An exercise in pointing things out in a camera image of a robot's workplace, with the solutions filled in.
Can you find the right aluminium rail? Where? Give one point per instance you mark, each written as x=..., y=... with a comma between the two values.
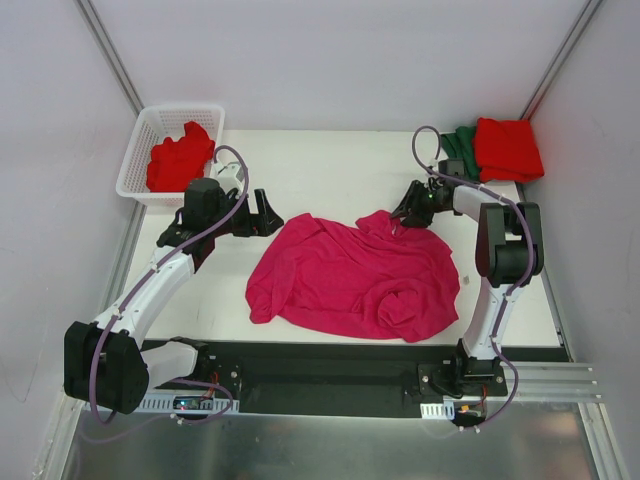
x=551, y=382

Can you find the pink t shirt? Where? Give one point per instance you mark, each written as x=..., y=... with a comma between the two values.
x=377, y=280

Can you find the folded red t shirt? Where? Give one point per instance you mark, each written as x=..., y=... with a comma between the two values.
x=506, y=150

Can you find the right white cable duct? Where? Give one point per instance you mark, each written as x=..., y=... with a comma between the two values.
x=437, y=411

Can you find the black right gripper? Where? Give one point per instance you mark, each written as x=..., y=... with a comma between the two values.
x=420, y=201

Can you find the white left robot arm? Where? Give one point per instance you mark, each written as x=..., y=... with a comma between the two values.
x=105, y=363

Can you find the red t shirt in basket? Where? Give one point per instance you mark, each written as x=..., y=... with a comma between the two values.
x=174, y=164

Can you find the white cable duct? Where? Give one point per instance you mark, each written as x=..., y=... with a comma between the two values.
x=181, y=402
x=437, y=411

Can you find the folded green t shirt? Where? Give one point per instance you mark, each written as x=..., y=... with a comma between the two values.
x=462, y=145

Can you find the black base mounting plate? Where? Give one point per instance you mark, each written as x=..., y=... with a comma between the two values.
x=339, y=380

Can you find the left white cable duct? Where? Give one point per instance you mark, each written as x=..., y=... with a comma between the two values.
x=181, y=402

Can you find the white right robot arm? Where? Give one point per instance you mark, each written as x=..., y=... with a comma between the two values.
x=508, y=254

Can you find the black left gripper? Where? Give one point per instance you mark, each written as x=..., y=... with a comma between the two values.
x=252, y=215

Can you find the left aluminium frame post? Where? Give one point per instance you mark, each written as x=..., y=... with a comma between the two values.
x=107, y=48

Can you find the white perforated plastic basket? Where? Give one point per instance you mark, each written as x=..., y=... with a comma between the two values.
x=153, y=125

